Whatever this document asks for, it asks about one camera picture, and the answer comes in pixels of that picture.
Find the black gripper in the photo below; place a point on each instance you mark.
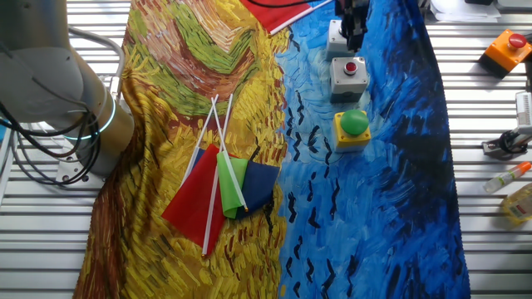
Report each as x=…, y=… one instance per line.
x=352, y=10

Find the grey box green button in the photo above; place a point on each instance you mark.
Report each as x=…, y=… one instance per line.
x=334, y=41

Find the grey box red button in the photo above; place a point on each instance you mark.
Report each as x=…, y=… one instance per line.
x=348, y=81

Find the yellow box green mushroom button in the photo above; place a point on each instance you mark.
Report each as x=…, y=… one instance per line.
x=351, y=130

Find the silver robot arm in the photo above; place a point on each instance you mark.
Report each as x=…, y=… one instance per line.
x=62, y=91

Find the large red flag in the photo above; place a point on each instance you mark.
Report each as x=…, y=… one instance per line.
x=274, y=12

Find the white paper stack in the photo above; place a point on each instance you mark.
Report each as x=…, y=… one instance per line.
x=463, y=10

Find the orange emergency stop box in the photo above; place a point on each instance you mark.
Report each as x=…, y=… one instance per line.
x=505, y=54

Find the small dark blue flag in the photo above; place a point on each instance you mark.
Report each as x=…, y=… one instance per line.
x=257, y=187

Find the silver ribbed handheld device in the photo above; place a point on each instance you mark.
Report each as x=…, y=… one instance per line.
x=524, y=110

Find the small silver clamp device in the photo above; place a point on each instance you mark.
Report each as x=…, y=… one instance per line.
x=505, y=143

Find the small green flag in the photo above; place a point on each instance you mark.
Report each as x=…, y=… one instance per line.
x=230, y=187

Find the small spray bottle orange cap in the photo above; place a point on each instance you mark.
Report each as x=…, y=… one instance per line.
x=505, y=177

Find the small red flag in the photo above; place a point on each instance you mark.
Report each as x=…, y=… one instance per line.
x=195, y=207

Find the plastic bottle yellow liquid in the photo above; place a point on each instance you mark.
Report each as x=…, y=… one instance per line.
x=519, y=205

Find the painted landscape print cloth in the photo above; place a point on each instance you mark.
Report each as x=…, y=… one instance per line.
x=208, y=257

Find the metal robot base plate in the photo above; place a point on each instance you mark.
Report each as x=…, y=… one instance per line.
x=79, y=176

